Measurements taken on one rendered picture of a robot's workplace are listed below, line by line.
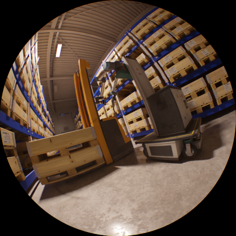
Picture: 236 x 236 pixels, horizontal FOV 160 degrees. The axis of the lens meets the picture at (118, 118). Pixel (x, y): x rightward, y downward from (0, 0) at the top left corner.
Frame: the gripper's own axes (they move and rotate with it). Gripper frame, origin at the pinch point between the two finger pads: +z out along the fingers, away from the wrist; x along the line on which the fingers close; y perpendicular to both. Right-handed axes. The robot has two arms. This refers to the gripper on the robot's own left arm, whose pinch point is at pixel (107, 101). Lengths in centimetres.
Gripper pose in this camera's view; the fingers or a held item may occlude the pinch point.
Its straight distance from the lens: 227.6
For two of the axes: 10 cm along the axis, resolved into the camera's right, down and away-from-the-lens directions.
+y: -0.9, -1.0, -9.9
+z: 9.9, -0.6, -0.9
